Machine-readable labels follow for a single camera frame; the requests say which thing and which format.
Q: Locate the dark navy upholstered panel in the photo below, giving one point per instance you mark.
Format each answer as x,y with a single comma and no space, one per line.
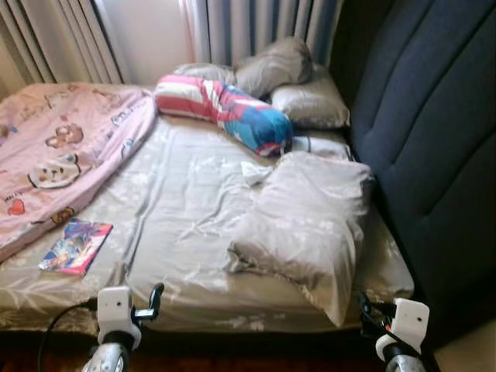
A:
434,139

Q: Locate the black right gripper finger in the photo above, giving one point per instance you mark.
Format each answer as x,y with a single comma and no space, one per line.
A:
363,302

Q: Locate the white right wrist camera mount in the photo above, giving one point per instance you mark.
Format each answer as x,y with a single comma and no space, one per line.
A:
409,322

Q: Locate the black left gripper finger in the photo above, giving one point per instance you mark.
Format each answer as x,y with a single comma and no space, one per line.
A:
157,296

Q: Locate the colourful striped bolster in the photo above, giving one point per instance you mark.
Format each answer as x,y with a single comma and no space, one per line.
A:
232,108

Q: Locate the colourful picture book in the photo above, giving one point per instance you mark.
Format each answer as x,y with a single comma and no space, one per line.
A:
77,248

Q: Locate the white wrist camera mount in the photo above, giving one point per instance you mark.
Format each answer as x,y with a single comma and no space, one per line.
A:
115,310
409,322

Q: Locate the pale striped curtain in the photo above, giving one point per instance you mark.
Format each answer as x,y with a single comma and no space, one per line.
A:
62,39

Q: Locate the dark grey pillow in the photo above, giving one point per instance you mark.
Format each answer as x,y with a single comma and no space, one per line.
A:
275,66

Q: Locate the grey floral bed sheet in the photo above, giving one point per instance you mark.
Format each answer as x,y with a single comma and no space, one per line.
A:
186,209

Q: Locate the white striped pillow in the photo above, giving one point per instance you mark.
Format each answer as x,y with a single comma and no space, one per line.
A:
329,145

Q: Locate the pink cartoon print blanket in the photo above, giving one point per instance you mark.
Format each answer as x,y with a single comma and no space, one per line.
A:
70,147

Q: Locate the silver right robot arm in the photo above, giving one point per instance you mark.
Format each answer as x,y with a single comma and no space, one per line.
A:
403,363

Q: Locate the light grey pillow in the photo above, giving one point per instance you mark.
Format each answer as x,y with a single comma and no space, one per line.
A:
310,101

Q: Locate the large grey floral pillow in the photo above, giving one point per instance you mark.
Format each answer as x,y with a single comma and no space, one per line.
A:
310,225

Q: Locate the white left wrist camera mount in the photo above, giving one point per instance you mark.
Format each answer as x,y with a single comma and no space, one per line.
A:
115,310

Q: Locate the blue grey striped curtain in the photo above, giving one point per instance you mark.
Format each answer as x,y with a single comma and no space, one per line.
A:
263,27

